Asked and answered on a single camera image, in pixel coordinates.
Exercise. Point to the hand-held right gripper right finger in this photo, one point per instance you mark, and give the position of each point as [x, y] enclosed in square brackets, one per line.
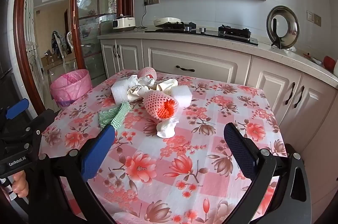
[240, 152]

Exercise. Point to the person's left hand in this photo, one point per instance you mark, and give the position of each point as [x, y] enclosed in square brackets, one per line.
[20, 184]

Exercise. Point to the pink floral tablecloth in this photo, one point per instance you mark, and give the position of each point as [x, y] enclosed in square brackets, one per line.
[184, 139]

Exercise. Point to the steel pot lid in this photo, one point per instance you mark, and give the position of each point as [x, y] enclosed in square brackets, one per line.
[286, 23]

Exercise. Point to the white dining chair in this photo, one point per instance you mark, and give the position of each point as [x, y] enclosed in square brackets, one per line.
[59, 47]

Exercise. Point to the white hallway cabinets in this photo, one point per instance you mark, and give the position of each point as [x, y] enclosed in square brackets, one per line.
[31, 49]

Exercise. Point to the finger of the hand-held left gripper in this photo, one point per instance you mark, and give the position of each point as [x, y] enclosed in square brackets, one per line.
[39, 121]
[17, 108]

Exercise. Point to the white kitchen base cabinet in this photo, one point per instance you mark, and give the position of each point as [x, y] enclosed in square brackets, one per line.
[200, 60]

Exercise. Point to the black gas stove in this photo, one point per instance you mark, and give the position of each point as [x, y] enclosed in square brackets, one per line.
[211, 32]

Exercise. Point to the pink foam fruit net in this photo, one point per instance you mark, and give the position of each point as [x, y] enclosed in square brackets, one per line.
[146, 72]

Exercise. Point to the white foam block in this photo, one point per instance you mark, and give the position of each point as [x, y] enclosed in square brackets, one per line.
[183, 97]

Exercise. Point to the gold wall socket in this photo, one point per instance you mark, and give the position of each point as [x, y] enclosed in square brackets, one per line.
[314, 18]
[152, 0]

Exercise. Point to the beige crumpled wrapper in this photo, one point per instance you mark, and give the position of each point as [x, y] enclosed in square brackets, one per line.
[167, 84]

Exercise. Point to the wooden door frame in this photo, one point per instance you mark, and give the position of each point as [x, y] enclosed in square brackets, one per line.
[22, 49]

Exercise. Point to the red round object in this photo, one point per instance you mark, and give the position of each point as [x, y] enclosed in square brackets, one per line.
[329, 62]

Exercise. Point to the white tissue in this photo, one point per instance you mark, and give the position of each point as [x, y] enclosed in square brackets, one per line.
[166, 129]

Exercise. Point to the crumpled white paper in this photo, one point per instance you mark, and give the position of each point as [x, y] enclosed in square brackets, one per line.
[137, 80]

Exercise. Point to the pile of white wrappers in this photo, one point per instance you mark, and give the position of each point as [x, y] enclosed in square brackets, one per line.
[118, 92]

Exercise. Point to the pink trash bin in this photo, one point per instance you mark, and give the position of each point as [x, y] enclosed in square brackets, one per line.
[70, 84]

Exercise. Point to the white rice cooker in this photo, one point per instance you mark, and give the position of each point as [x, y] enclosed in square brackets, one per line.
[123, 23]

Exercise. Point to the black lid stand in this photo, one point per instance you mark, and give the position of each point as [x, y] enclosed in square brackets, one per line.
[275, 33]

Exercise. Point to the green striped cloth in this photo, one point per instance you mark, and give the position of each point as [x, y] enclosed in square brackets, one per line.
[116, 114]

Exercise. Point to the orange foam fruit net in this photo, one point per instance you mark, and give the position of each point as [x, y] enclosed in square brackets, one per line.
[155, 103]

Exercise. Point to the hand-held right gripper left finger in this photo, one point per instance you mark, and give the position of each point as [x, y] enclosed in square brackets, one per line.
[98, 152]

